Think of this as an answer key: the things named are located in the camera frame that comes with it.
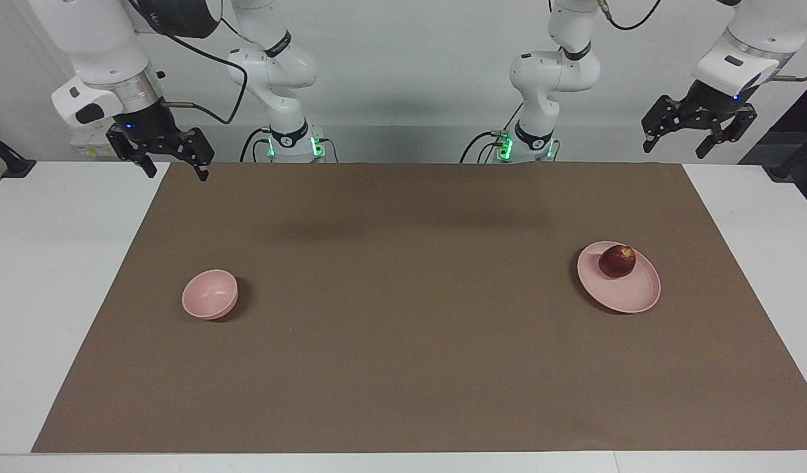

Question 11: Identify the brown table mat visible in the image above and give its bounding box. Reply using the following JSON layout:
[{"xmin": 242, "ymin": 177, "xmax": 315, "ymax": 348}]
[{"xmin": 31, "ymin": 162, "xmax": 807, "ymax": 454}]

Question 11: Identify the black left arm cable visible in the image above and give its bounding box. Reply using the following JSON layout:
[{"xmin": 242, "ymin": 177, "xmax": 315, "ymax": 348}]
[{"xmin": 598, "ymin": 0, "xmax": 807, "ymax": 83}]

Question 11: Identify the pink plate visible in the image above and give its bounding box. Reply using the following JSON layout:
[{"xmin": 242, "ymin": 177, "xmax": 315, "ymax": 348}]
[{"xmin": 577, "ymin": 240, "xmax": 662, "ymax": 314}]

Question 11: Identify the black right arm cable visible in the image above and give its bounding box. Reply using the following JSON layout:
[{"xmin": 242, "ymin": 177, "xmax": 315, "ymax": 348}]
[{"xmin": 129, "ymin": 0, "xmax": 249, "ymax": 125}]

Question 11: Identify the pink bowl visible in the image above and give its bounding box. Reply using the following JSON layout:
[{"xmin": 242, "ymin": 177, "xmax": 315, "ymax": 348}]
[{"xmin": 181, "ymin": 269, "xmax": 239, "ymax": 321}]

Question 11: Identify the black base cable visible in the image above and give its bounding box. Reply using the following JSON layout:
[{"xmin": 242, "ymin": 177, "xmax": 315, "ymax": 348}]
[
  {"xmin": 239, "ymin": 127, "xmax": 274, "ymax": 163},
  {"xmin": 459, "ymin": 102, "xmax": 526, "ymax": 164}
]

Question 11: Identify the black clamp stand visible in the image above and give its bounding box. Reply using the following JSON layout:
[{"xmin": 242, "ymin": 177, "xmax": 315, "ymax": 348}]
[
  {"xmin": 770, "ymin": 128, "xmax": 807, "ymax": 183},
  {"xmin": 0, "ymin": 125, "xmax": 36, "ymax": 179}
]

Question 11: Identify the red apple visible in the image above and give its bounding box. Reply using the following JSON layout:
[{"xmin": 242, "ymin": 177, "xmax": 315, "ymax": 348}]
[{"xmin": 598, "ymin": 244, "xmax": 637, "ymax": 280}]

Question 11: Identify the black left base cable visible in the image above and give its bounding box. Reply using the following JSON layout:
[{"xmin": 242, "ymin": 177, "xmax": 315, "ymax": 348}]
[{"xmin": 459, "ymin": 102, "xmax": 526, "ymax": 164}]

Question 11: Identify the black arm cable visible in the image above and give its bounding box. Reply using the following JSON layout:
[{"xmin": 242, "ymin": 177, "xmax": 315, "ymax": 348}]
[
  {"xmin": 129, "ymin": 0, "xmax": 249, "ymax": 125},
  {"xmin": 598, "ymin": 0, "xmax": 807, "ymax": 83}
]

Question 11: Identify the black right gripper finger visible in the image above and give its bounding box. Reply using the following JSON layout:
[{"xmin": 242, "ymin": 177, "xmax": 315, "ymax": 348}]
[
  {"xmin": 106, "ymin": 128, "xmax": 158, "ymax": 179},
  {"xmin": 180, "ymin": 128, "xmax": 215, "ymax": 181}
]

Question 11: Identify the black right base cable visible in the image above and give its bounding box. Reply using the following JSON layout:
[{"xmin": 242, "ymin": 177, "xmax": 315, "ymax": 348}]
[{"xmin": 239, "ymin": 127, "xmax": 274, "ymax": 163}]

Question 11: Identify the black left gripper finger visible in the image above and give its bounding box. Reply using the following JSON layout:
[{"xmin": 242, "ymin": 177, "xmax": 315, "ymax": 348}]
[
  {"xmin": 642, "ymin": 95, "xmax": 689, "ymax": 153},
  {"xmin": 696, "ymin": 108, "xmax": 757, "ymax": 160}
]

